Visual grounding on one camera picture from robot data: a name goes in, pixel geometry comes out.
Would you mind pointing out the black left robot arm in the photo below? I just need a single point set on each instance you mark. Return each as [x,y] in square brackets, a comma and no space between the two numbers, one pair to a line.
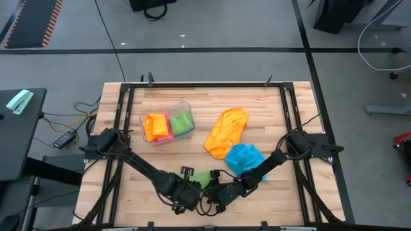
[138,163]

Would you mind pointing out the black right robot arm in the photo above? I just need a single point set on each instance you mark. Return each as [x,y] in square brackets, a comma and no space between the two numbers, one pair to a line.
[273,160]

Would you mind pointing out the pink microfiber towel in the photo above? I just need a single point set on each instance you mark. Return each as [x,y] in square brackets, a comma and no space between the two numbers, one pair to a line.
[168,133]

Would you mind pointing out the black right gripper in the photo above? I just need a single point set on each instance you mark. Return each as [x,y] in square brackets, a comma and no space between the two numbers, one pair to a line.
[226,194]

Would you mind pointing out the orange microfiber towel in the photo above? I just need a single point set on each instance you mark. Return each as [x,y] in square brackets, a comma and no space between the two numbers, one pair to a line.
[155,126]
[228,131]

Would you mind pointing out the black chair caster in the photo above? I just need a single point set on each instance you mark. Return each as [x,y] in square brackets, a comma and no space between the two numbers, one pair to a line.
[393,75]

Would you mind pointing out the black computer tower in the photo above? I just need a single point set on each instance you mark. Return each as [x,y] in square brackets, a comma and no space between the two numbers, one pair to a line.
[337,14]
[151,4]

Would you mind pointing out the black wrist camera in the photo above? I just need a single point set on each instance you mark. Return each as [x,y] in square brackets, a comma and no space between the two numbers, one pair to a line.
[192,194]
[215,174]

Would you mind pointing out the black power adapter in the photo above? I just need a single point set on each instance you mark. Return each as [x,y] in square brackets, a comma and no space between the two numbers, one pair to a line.
[64,139]

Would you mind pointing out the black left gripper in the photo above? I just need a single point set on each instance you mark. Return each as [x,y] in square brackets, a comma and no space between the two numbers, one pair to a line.
[180,192]

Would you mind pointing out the grey desk leg frame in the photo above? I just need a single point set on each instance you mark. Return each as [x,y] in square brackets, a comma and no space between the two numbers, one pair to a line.
[379,25]

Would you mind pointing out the black office desk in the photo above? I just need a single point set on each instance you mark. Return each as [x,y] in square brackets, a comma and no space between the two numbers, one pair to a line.
[19,141]

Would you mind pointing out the red upholstered chair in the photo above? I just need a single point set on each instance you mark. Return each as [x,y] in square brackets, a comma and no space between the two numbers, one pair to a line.
[403,141]

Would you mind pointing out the grey desk foot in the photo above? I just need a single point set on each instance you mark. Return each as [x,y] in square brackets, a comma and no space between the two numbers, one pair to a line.
[388,110]

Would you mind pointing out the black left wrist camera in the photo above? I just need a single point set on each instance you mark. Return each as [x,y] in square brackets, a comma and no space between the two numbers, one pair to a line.
[192,194]

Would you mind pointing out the mint green stapler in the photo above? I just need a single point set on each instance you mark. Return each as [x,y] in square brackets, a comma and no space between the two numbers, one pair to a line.
[19,101]

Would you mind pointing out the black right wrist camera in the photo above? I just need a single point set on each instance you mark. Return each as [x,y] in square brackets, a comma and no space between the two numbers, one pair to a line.
[215,174]

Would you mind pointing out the black orange-edged floor mat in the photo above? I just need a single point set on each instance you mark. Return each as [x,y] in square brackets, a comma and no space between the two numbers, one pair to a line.
[30,24]

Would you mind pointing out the clear plastic bin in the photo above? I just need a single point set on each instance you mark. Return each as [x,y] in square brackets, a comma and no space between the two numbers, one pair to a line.
[144,134]

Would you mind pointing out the green microfiber towel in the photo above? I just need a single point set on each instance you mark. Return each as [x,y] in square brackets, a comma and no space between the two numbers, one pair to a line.
[202,178]
[181,123]

